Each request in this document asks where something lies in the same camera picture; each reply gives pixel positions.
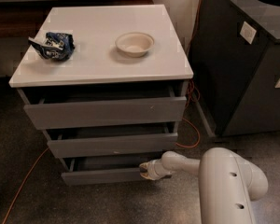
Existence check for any grey drawer cabinet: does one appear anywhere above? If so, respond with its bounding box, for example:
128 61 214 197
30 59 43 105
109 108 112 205
8 4 195 185

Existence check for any crumpled blue chip bag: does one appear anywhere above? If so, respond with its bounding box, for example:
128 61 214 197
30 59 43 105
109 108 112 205
28 32 75 62

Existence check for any white paper bowl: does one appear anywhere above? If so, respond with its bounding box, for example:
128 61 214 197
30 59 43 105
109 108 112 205
115 32 155 58

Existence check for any grey top drawer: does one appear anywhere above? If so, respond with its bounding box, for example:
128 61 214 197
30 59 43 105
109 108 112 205
24 89 186 130

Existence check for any grey drawer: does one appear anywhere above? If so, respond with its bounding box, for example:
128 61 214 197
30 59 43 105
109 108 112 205
48 123 178 158
24 89 186 130
60 152 166 186

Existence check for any grey middle drawer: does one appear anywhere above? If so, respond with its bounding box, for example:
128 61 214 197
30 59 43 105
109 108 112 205
48 123 178 158

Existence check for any orange extension cable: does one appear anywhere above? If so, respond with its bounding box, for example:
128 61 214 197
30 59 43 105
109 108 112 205
1 0 213 224

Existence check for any dark grey trash bin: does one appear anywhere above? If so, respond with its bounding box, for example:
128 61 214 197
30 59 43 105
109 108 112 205
189 0 280 136

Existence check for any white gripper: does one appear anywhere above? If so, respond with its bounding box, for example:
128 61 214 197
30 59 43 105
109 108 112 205
139 160 172 180

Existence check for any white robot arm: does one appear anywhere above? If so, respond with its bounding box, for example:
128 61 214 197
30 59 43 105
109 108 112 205
139 147 269 224

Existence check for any white sticker on bin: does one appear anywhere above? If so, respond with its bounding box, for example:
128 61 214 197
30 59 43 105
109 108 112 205
240 21 257 44

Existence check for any grey bottom drawer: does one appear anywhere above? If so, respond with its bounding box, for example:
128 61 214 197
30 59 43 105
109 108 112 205
60 152 166 186

